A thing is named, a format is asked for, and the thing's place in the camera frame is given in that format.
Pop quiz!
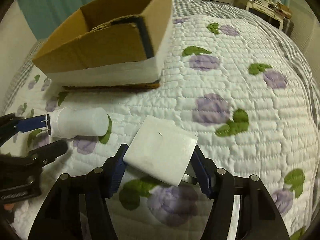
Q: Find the white handheld device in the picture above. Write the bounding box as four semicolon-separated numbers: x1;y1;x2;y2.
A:
48;108;111;139

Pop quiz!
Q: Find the white square box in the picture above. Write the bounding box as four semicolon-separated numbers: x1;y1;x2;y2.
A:
123;115;199;187

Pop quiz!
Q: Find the person left hand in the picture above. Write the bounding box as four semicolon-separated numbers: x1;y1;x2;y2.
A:
4;203;15;211

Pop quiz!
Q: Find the white floral quilted mat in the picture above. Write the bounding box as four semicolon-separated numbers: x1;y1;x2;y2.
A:
6;15;319;239

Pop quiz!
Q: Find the brown cardboard box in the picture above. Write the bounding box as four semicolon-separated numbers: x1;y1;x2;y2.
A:
33;0;174;89

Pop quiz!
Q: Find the dark striped suitcase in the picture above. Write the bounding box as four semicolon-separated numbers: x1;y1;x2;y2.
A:
282;18;294;37

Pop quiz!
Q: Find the white dressing table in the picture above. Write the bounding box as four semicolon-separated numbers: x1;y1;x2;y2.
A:
232;0;292;31

